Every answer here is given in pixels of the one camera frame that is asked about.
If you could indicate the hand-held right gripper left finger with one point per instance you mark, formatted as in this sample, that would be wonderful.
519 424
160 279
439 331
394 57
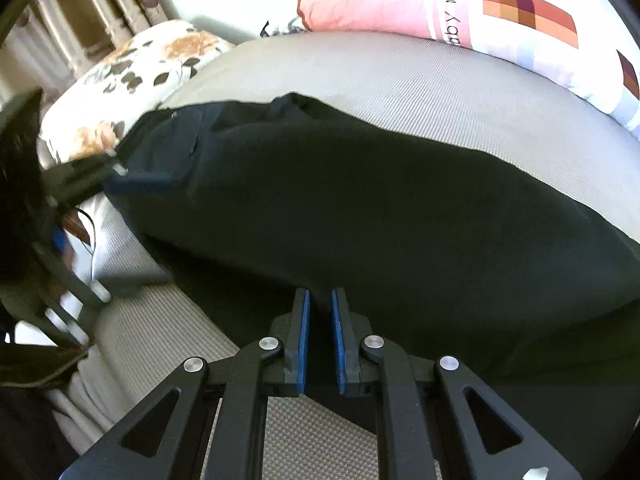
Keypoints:
301 350

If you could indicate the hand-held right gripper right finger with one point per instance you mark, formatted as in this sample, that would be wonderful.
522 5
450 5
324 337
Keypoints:
340 350

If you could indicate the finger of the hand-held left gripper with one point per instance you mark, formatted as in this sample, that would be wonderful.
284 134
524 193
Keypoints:
80 285
145 183

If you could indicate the black pants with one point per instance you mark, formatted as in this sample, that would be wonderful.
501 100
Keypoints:
350 210

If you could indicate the white bed sheet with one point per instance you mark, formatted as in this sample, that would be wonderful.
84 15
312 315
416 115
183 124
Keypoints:
120 240

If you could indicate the floral pillow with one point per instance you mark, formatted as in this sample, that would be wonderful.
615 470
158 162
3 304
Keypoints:
150 60

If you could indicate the wooden bed headboard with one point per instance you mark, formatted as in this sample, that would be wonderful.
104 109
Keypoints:
95 0

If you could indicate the grey woven bed mattress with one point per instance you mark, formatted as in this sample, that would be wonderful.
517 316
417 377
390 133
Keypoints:
400 85

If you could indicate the pink checked pillow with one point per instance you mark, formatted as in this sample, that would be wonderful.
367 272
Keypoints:
380 5

